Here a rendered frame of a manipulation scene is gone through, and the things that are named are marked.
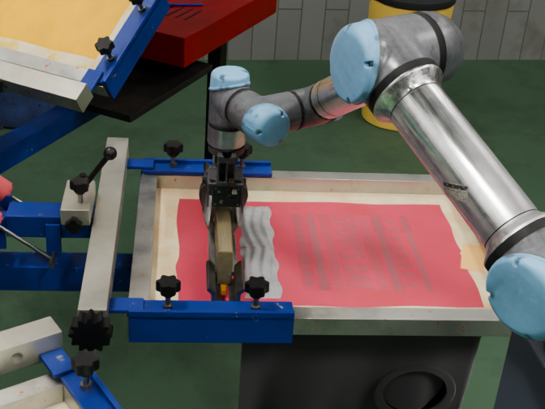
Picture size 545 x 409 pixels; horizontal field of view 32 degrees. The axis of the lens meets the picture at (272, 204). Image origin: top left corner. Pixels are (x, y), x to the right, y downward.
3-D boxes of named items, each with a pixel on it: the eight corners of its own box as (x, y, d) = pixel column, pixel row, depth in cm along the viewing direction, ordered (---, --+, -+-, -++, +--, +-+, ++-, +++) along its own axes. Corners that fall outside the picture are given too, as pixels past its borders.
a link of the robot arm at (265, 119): (309, 103, 173) (275, 81, 181) (257, 114, 167) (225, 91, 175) (305, 142, 177) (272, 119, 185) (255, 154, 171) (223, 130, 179)
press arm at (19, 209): (96, 223, 200) (95, 202, 197) (93, 238, 195) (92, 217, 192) (11, 221, 198) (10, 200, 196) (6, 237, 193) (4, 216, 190)
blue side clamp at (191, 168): (268, 186, 230) (271, 160, 226) (270, 196, 225) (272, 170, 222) (143, 183, 227) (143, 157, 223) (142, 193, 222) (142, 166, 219)
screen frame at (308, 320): (466, 188, 233) (469, 174, 231) (543, 337, 182) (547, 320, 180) (141, 181, 225) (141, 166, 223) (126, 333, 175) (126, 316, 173)
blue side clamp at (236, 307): (289, 327, 182) (292, 297, 178) (292, 343, 177) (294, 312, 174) (130, 325, 179) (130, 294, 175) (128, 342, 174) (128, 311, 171)
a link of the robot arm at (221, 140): (207, 114, 188) (248, 116, 189) (206, 135, 190) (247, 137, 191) (208, 131, 181) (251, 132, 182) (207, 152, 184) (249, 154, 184)
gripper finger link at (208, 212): (198, 243, 194) (206, 204, 190) (197, 227, 199) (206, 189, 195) (212, 244, 195) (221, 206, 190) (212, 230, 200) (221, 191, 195)
